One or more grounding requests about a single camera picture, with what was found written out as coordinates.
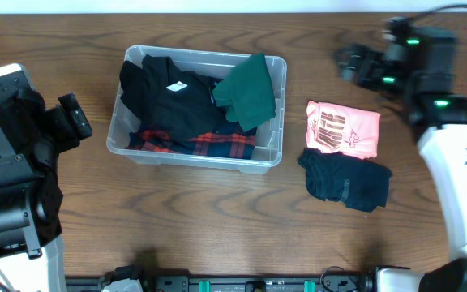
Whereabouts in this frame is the clear plastic storage bin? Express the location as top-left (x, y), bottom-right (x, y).
top-left (106, 45), bottom-right (287, 174)

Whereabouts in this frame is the dark green garment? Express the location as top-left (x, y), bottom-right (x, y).
top-left (212, 53), bottom-right (276, 131)

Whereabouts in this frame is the black t-shirt with tag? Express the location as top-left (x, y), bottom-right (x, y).
top-left (119, 54), bottom-right (226, 141)

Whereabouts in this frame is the red navy plaid garment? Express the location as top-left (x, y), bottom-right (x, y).
top-left (126, 122), bottom-right (257, 160)

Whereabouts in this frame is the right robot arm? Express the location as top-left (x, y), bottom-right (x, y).
top-left (335, 18), bottom-right (467, 291)

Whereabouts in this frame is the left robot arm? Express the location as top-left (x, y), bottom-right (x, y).
top-left (0, 71), bottom-right (92, 291)

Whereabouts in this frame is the coral printed t-shirt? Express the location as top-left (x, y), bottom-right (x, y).
top-left (306, 101), bottom-right (380, 159)

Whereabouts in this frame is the black ribbed folded garment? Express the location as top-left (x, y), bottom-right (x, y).
top-left (298, 148), bottom-right (392, 213)

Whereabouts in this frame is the black mounting rail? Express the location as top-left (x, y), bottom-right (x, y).
top-left (66, 266), bottom-right (377, 292)

